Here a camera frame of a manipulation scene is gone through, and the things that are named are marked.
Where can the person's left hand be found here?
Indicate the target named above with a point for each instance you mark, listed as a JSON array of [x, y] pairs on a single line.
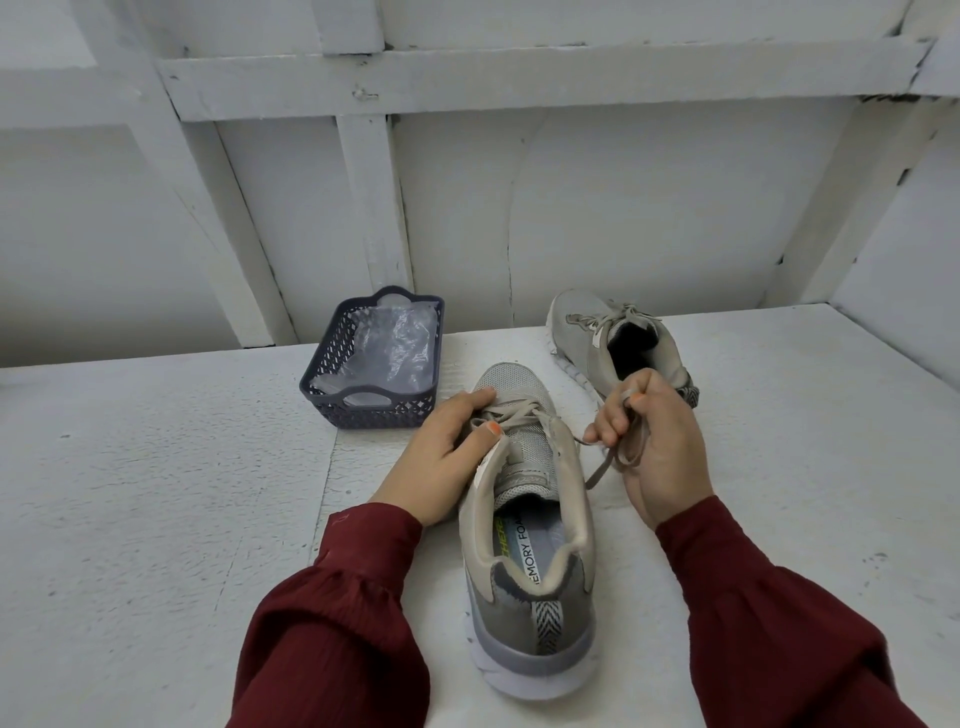
[[435, 462]]

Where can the person's right hand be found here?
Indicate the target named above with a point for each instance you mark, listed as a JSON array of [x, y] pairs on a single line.
[[660, 447]]

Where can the grey shoelace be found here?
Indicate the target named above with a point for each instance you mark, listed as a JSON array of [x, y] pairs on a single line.
[[623, 447], [593, 318]]

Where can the grey mesh shoe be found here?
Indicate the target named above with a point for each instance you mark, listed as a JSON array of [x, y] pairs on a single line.
[[525, 593], [623, 338]]

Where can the clear plastic bag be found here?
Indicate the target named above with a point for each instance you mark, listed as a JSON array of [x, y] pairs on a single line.
[[387, 345]]

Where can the person's left forearm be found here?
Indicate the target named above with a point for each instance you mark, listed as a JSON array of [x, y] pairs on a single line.
[[330, 630]]

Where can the person's right forearm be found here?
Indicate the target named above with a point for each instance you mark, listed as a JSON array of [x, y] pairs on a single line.
[[773, 630]]

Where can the dark plastic lattice basket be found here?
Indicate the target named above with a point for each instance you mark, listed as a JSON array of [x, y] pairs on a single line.
[[333, 387]]

